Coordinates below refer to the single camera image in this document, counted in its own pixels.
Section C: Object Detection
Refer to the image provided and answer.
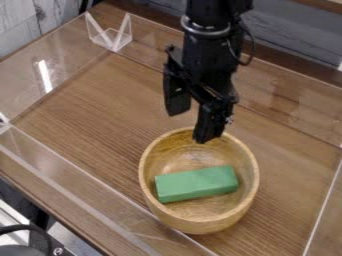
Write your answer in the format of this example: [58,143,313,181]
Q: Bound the black metal frame corner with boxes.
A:
[27,223,76,256]

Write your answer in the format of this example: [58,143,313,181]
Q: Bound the green rectangular block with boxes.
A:
[154,165,239,203]

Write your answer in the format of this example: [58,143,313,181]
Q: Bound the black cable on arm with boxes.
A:
[224,16,257,67]

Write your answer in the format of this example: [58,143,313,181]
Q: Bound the black cable bottom left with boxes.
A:
[0,224,47,256]

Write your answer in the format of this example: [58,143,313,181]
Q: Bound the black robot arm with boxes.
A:
[162,0,252,144]

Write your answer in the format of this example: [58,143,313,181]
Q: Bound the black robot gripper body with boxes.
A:
[162,16,243,104]

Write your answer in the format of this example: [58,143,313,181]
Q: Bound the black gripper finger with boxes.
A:
[192,100,233,144]
[162,67,190,116]

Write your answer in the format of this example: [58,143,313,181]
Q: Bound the brown wooden bowl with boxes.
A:
[137,128,260,235]

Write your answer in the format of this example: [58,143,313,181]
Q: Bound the clear acrylic corner bracket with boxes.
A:
[84,13,132,53]

